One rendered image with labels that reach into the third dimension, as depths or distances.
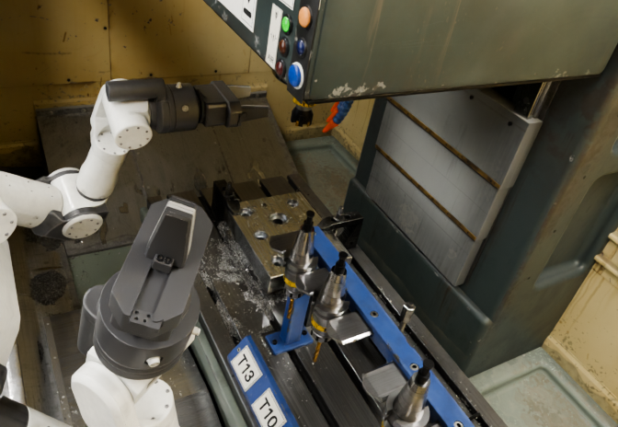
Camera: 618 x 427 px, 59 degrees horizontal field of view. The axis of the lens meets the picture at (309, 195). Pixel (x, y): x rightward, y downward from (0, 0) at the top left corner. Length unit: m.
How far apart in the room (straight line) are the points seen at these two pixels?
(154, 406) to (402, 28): 0.57
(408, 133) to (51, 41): 1.21
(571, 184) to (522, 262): 0.23
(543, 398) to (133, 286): 1.58
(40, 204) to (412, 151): 0.96
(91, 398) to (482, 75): 0.71
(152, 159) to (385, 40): 1.43
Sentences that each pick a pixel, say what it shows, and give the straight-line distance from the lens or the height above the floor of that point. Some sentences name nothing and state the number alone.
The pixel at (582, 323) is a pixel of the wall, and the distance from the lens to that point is 1.84.
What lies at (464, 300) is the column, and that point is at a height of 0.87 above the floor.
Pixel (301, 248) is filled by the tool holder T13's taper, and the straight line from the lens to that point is 0.97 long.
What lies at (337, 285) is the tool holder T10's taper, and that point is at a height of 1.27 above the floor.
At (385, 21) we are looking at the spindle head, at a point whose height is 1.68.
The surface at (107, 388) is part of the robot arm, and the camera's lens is 0.58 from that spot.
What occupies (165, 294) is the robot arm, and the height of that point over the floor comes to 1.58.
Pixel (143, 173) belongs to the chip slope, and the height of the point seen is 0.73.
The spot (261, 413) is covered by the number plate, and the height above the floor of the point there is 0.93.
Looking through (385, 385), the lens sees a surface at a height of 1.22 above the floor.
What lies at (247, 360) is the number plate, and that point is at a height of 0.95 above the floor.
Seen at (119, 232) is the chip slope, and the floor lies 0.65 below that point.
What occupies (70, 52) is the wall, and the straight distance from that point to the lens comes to 2.08.
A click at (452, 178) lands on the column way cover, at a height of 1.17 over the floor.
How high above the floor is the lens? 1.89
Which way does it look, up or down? 35 degrees down
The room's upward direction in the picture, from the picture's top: 12 degrees clockwise
